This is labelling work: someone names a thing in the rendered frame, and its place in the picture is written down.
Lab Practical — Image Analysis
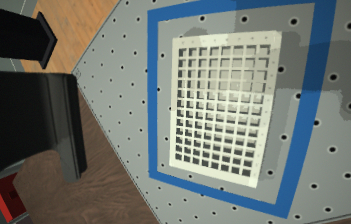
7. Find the blue tape outline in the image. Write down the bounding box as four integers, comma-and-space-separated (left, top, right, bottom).
147, 0, 337, 219

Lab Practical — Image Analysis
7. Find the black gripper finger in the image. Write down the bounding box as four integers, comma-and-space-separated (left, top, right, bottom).
0, 71, 87, 183

